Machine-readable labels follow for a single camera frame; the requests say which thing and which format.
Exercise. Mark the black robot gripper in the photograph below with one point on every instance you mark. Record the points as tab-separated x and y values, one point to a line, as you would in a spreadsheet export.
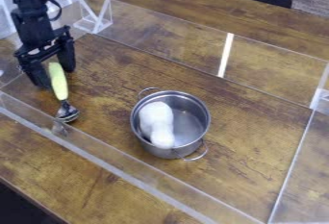
42	42

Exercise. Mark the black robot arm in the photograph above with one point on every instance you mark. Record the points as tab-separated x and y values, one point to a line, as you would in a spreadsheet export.
37	5

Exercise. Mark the clear acrylic triangle stand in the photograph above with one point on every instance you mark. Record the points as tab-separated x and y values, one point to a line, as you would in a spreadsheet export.
96	22

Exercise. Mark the white cloth in pot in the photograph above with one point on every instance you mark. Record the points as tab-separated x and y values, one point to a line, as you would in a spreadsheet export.
157	124

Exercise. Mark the stainless steel pot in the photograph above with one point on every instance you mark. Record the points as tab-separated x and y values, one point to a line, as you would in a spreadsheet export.
192	124

